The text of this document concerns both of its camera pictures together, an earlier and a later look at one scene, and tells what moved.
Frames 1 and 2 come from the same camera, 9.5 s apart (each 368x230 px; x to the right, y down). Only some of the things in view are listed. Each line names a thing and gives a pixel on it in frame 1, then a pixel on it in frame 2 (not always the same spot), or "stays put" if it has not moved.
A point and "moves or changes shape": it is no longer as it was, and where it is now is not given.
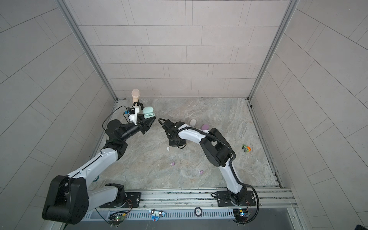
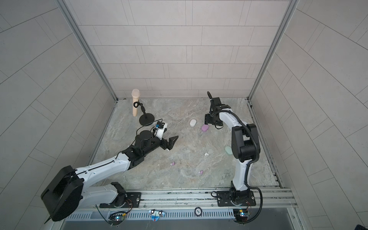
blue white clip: x=156 y=214 stays put
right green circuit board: x=241 y=215 stays put
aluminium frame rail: x=267 y=201 stays put
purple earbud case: x=205 y=127 stays put
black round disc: x=198 y=212 stays put
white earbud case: x=192 y=122 stays put
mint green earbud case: x=148 y=111 moves or changes shape
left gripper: x=143 y=129 -> x=170 y=145
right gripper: x=172 y=143 -> x=209 y=119
